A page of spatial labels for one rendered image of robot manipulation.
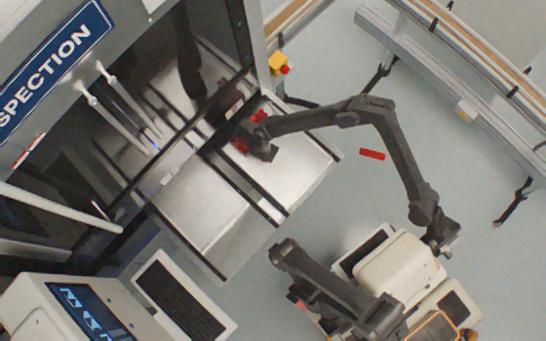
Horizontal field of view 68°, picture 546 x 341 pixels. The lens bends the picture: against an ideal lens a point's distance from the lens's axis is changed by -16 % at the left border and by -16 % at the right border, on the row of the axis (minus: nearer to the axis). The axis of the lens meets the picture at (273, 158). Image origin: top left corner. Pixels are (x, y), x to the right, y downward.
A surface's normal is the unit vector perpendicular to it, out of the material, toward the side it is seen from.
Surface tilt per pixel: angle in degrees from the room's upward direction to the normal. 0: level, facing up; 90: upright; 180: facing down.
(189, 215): 0
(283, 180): 0
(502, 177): 0
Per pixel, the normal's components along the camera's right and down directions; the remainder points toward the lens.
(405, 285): 0.41, 0.40
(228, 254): -0.05, -0.25
